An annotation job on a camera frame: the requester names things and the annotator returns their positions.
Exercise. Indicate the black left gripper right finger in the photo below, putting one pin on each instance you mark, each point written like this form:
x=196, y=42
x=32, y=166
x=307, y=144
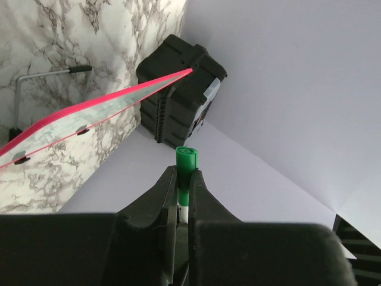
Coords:
x=224, y=250

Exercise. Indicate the green capped whiteboard marker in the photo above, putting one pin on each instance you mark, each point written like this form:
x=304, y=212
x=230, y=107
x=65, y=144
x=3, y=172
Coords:
x=183, y=213

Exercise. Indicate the grey wire whiteboard stand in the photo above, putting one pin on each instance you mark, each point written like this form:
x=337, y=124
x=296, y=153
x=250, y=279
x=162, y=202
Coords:
x=41, y=94

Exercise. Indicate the green marker cap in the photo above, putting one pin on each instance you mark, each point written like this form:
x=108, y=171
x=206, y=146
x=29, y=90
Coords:
x=186, y=163

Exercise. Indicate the black plastic toolbox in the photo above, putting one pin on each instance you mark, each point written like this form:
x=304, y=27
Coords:
x=176, y=112

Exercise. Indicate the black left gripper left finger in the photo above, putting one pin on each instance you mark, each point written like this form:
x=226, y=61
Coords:
x=134, y=246

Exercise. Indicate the pink framed whiteboard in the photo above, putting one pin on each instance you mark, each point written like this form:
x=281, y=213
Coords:
x=72, y=120

